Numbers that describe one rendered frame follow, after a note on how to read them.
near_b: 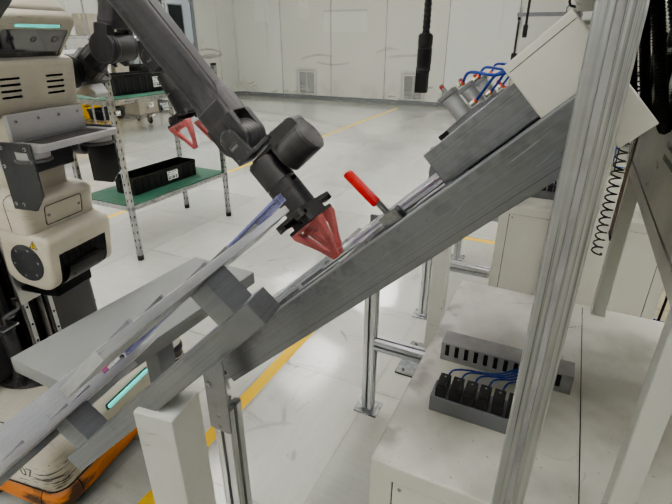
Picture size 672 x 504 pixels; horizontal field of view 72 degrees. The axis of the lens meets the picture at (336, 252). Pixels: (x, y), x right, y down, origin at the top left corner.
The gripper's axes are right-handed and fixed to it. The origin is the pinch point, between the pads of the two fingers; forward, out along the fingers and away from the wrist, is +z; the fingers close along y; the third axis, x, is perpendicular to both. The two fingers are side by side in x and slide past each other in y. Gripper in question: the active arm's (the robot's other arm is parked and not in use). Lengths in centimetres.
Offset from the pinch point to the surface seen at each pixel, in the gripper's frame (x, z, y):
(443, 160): -26.0, -1.2, -6.4
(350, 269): -7.4, 2.8, -10.4
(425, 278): 62, 41, 132
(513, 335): 1, 43, 37
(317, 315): 2.9, 5.6, -10.4
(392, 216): -16.2, 0.5, -7.5
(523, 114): -36.2, 0.3, -6.5
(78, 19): 361, -419, 387
